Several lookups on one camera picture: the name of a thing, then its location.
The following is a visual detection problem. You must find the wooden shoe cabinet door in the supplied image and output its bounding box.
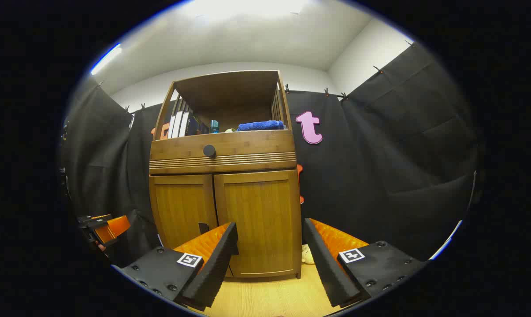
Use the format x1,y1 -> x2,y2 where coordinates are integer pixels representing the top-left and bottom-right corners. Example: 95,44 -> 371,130
214,170 -> 302,279
150,174 -> 218,249

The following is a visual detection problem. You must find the wooden drawer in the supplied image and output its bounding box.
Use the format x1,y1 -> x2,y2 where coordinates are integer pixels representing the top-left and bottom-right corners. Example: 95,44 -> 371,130
149,130 -> 297,169

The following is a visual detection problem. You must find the black backdrop cloth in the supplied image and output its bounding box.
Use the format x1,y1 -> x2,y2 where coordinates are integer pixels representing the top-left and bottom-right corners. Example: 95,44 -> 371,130
60,42 -> 479,265

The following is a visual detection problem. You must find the blue towel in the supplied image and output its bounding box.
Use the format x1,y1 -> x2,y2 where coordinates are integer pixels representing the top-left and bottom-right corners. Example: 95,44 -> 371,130
237,120 -> 285,132

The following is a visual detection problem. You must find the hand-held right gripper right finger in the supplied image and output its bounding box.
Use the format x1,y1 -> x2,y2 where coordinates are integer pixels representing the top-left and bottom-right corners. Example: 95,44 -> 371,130
303,218 -> 427,308

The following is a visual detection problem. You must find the wooden double-door shoe cabinet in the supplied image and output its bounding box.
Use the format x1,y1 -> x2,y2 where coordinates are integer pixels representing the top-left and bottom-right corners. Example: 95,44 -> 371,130
149,70 -> 303,281

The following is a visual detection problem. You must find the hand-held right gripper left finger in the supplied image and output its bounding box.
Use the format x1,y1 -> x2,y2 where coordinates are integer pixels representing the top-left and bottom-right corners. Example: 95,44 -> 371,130
120,221 -> 239,311

